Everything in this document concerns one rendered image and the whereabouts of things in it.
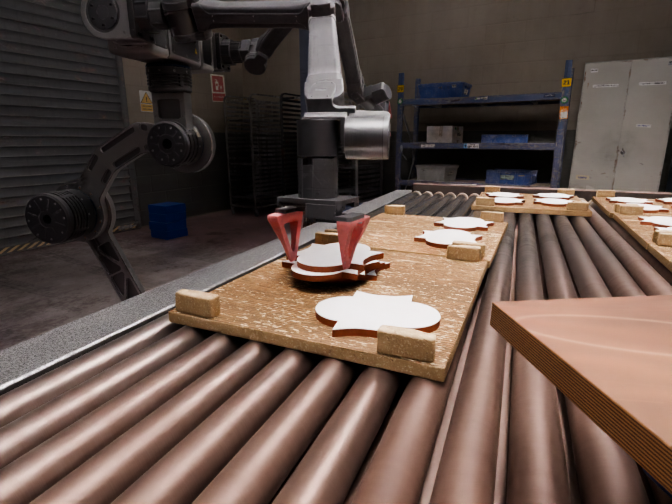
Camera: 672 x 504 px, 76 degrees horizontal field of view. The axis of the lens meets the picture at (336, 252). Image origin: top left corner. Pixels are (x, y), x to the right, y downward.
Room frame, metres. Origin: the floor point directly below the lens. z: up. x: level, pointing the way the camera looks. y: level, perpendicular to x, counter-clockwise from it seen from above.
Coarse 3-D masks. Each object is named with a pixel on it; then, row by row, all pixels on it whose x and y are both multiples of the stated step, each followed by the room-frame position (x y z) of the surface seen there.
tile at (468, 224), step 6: (438, 222) 1.06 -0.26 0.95; (444, 222) 1.06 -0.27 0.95; (450, 222) 1.06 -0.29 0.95; (456, 222) 1.06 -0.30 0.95; (462, 222) 1.06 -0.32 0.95; (468, 222) 1.06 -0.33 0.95; (474, 222) 1.06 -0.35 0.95; (480, 222) 1.06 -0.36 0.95; (486, 222) 1.06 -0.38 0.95; (492, 222) 1.07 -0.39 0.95; (444, 228) 1.04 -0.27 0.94; (450, 228) 1.01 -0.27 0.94; (456, 228) 1.00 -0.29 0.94; (462, 228) 1.00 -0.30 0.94; (468, 228) 1.00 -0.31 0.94; (474, 228) 1.01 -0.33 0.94; (480, 228) 1.01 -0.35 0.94; (486, 228) 1.01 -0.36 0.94
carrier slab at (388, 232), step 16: (368, 224) 1.09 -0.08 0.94; (384, 224) 1.09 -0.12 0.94; (400, 224) 1.09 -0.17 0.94; (416, 224) 1.09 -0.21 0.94; (432, 224) 1.09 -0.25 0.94; (496, 224) 1.09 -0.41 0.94; (368, 240) 0.91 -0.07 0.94; (384, 240) 0.91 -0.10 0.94; (400, 240) 0.91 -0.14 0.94; (480, 240) 0.91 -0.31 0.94; (496, 240) 0.91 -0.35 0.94
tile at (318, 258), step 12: (300, 252) 0.65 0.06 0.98; (312, 252) 0.65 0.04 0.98; (324, 252) 0.65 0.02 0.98; (336, 252) 0.65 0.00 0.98; (360, 252) 0.65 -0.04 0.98; (372, 252) 0.65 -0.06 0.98; (300, 264) 0.60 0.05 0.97; (312, 264) 0.59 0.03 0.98; (324, 264) 0.59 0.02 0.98; (336, 264) 0.59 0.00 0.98; (360, 264) 0.59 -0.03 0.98
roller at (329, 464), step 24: (360, 384) 0.37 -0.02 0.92; (384, 384) 0.38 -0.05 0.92; (360, 408) 0.33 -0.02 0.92; (384, 408) 0.35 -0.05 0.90; (336, 432) 0.30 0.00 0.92; (360, 432) 0.31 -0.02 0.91; (312, 456) 0.27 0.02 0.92; (336, 456) 0.27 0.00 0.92; (360, 456) 0.29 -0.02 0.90; (288, 480) 0.26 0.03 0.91; (312, 480) 0.25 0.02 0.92; (336, 480) 0.26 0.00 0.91
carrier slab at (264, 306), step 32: (384, 256) 0.78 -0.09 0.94; (416, 256) 0.78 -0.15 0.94; (224, 288) 0.60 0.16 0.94; (256, 288) 0.60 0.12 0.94; (288, 288) 0.60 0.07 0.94; (320, 288) 0.60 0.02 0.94; (352, 288) 0.60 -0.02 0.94; (384, 288) 0.60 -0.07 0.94; (416, 288) 0.60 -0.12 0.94; (448, 288) 0.60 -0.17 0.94; (192, 320) 0.50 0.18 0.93; (224, 320) 0.48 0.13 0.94; (256, 320) 0.48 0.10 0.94; (288, 320) 0.48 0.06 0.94; (448, 320) 0.48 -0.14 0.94; (320, 352) 0.43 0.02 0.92; (352, 352) 0.41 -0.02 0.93; (448, 352) 0.40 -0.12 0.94
